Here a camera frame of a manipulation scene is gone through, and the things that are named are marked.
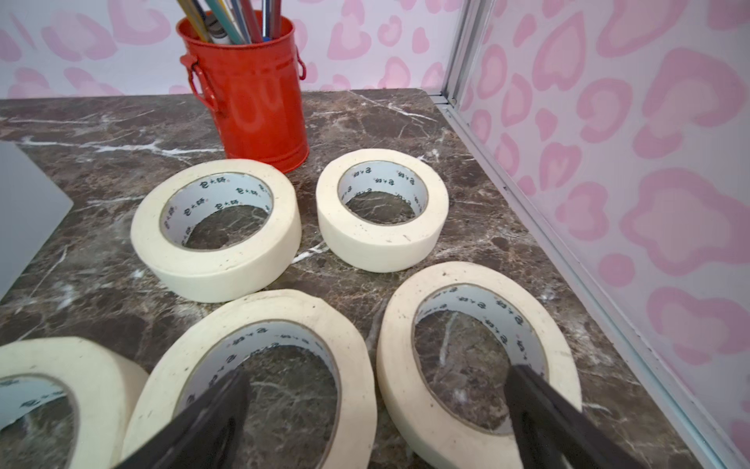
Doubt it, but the blue pencil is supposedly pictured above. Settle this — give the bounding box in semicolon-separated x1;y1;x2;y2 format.
262;0;273;42

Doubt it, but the red metal pencil bucket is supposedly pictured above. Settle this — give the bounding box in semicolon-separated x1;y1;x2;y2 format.
176;17;310;173

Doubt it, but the green pencil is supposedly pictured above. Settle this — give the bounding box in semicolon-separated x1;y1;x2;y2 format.
206;0;245;45

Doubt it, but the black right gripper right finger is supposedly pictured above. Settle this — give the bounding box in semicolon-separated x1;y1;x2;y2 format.
504;365;643;469

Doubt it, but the dark red pencil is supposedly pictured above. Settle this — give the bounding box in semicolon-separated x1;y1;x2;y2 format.
239;0;264;44

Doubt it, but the translucent plastic storage box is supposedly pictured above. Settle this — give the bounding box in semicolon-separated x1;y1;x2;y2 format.
1;142;73;295

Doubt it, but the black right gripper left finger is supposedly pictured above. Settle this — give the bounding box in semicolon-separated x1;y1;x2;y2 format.
119;369;250;469

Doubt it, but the cream art tape roll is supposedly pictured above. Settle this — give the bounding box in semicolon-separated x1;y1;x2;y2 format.
377;262;582;468
130;159;302;303
1;337;148;468
316;149;449;273
121;289;377;468

